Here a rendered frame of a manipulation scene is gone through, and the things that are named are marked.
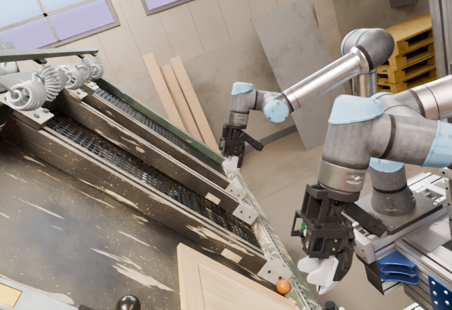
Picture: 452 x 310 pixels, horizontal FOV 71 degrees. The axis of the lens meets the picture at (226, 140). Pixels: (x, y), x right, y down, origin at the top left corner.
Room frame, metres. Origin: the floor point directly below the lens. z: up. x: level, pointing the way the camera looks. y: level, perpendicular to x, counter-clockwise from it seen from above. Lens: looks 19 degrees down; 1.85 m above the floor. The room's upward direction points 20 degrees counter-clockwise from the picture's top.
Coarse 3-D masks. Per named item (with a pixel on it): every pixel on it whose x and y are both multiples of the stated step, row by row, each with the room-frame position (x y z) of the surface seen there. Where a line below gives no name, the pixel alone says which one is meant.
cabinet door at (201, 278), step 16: (192, 256) 0.80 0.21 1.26; (192, 272) 0.72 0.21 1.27; (208, 272) 0.76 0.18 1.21; (224, 272) 0.80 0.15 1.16; (192, 288) 0.66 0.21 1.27; (208, 288) 0.69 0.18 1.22; (224, 288) 0.73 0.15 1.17; (240, 288) 0.77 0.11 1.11; (256, 288) 0.81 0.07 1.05; (192, 304) 0.60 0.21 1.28; (208, 304) 0.63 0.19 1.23; (224, 304) 0.66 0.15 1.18; (240, 304) 0.70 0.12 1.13; (256, 304) 0.74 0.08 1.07; (272, 304) 0.78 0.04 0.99; (288, 304) 0.83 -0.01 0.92
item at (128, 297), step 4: (124, 296) 0.37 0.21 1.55; (128, 296) 0.37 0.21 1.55; (132, 296) 0.37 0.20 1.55; (120, 300) 0.37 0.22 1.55; (124, 300) 0.37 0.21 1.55; (128, 300) 0.36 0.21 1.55; (132, 300) 0.37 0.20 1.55; (136, 300) 0.37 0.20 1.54; (116, 304) 0.37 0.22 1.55; (120, 304) 0.36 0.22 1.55; (124, 304) 0.36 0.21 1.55; (128, 304) 0.36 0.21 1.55; (132, 304) 0.36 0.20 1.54; (136, 304) 0.36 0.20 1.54; (140, 304) 0.37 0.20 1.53; (116, 308) 0.36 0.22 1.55; (120, 308) 0.36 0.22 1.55; (124, 308) 0.36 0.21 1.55; (128, 308) 0.36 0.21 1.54; (132, 308) 0.36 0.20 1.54; (136, 308) 0.36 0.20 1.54; (140, 308) 0.36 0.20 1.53
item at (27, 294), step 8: (0, 280) 0.42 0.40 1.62; (16, 288) 0.42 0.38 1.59; (24, 288) 0.43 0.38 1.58; (24, 296) 0.42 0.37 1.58; (32, 296) 0.42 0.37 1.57; (40, 296) 0.43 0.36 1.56; (0, 304) 0.39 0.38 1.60; (16, 304) 0.40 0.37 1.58; (24, 304) 0.40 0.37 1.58; (32, 304) 0.41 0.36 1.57; (40, 304) 0.41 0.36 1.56; (48, 304) 0.42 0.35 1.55; (56, 304) 0.43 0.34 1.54; (64, 304) 0.43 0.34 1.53
